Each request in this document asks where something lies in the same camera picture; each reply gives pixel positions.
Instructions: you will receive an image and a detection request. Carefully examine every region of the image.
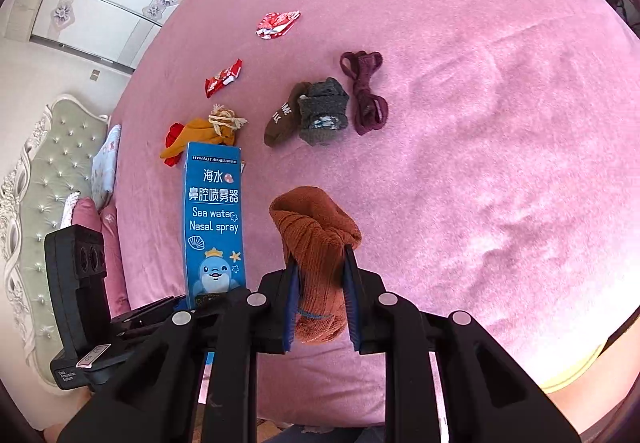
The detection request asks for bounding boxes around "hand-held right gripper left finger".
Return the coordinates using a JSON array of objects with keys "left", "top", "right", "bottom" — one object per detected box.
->
[{"left": 57, "top": 259, "right": 303, "bottom": 443}]

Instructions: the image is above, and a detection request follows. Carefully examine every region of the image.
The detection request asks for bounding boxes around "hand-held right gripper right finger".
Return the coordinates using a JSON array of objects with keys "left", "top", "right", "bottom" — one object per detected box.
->
[{"left": 342, "top": 245, "right": 583, "bottom": 443}]

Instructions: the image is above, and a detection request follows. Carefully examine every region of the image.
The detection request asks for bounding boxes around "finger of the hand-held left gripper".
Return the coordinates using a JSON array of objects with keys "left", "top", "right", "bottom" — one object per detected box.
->
[
  {"left": 125, "top": 295, "right": 188, "bottom": 324},
  {"left": 116, "top": 320, "right": 168, "bottom": 340}
]

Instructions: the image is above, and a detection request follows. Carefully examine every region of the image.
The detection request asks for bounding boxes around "rust orange knit sock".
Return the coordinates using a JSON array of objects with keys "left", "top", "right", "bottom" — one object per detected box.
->
[{"left": 269, "top": 186, "right": 362, "bottom": 346}]

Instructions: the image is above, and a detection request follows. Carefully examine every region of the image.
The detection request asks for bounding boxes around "blue nasal spray box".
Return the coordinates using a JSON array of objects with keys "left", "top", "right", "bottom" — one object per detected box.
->
[{"left": 181, "top": 141, "right": 247, "bottom": 311}]

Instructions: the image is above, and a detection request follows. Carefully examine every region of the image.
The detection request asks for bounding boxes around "pink pillow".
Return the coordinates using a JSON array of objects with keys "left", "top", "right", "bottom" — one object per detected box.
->
[{"left": 72, "top": 197, "right": 132, "bottom": 319}]

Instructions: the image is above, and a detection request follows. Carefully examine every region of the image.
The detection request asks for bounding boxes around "green tufted headboard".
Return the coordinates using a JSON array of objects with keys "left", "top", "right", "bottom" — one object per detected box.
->
[{"left": 0, "top": 95, "right": 110, "bottom": 389}]

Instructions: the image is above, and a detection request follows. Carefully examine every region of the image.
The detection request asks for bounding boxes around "person's right leg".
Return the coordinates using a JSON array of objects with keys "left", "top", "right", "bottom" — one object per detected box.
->
[{"left": 280, "top": 422, "right": 387, "bottom": 443}]

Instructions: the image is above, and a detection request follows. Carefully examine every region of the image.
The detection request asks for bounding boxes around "floral light blue pillow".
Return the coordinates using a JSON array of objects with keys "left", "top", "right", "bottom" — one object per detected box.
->
[{"left": 91, "top": 124, "right": 122, "bottom": 211}]

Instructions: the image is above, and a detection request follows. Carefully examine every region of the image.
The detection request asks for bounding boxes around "red cloth piece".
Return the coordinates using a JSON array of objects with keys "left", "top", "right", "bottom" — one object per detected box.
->
[{"left": 165, "top": 123, "right": 186, "bottom": 168}]

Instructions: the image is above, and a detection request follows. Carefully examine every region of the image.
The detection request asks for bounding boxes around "mustard yellow sock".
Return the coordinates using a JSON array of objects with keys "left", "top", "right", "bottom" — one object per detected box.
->
[{"left": 160, "top": 118, "right": 236, "bottom": 160}]

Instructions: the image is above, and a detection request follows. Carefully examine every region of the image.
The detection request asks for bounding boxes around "pink velvet cushion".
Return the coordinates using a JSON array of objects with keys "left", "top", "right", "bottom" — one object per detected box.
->
[{"left": 100, "top": 0, "right": 640, "bottom": 426}]

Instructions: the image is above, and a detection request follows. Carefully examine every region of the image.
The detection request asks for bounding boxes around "brown sock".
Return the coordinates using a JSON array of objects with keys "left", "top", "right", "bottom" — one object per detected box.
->
[{"left": 264, "top": 82, "right": 312, "bottom": 148}]

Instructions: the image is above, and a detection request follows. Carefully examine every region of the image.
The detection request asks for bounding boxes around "grey fuzzy sock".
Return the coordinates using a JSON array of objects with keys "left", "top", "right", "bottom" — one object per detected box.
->
[{"left": 298, "top": 78, "right": 350, "bottom": 146}]

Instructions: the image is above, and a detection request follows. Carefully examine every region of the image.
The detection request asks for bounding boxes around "beige twine bundle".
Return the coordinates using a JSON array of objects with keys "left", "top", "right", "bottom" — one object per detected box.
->
[{"left": 208, "top": 104, "right": 248, "bottom": 140}]

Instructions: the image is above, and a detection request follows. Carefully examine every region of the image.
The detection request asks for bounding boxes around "maroon socks pair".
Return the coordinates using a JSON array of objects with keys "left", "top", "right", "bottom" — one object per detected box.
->
[{"left": 340, "top": 51, "right": 389, "bottom": 136}]

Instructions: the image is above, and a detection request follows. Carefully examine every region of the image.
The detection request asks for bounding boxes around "red candy wrapper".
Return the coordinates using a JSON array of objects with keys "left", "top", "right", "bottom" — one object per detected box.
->
[{"left": 204, "top": 59, "right": 243, "bottom": 98}]

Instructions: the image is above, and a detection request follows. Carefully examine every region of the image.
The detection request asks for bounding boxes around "crumpled red white wrapper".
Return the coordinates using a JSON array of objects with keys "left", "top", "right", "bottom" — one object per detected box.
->
[{"left": 256, "top": 11, "right": 301, "bottom": 40}]

